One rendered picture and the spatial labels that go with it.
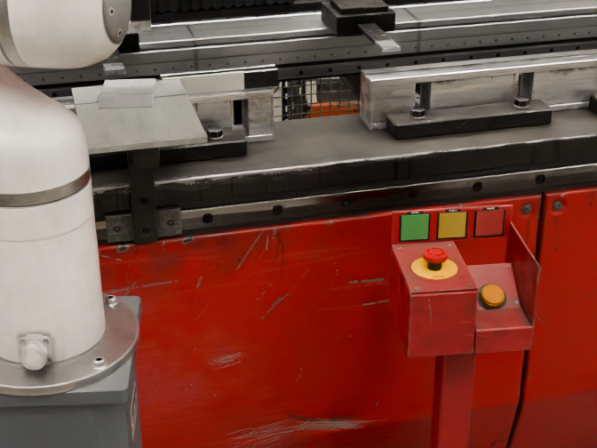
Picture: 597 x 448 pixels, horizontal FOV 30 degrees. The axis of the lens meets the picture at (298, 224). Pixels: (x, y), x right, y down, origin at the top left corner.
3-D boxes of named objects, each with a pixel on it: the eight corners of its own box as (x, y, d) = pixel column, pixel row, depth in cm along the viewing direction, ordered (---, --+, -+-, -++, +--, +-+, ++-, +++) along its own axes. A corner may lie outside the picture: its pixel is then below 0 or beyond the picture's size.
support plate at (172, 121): (85, 155, 162) (84, 148, 161) (71, 93, 184) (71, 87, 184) (207, 142, 166) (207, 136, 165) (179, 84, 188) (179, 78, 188)
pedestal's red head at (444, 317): (407, 359, 173) (412, 258, 165) (387, 306, 187) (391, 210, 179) (531, 350, 175) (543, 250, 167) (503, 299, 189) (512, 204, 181)
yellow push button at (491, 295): (481, 311, 179) (483, 306, 177) (476, 290, 180) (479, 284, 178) (504, 309, 179) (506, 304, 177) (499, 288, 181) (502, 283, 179)
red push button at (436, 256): (424, 278, 173) (425, 258, 171) (418, 266, 176) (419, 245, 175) (449, 276, 173) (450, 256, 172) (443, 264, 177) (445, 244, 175)
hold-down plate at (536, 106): (394, 140, 196) (395, 124, 194) (385, 129, 200) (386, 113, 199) (552, 124, 202) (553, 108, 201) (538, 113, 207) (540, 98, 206)
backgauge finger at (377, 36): (359, 60, 200) (360, 34, 198) (321, 20, 223) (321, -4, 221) (422, 55, 203) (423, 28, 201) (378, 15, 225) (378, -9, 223)
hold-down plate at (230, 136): (68, 174, 183) (67, 157, 182) (67, 162, 188) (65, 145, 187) (247, 156, 190) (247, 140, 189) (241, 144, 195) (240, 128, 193)
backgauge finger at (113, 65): (81, 85, 189) (78, 57, 187) (69, 39, 212) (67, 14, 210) (151, 79, 192) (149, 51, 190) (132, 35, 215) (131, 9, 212)
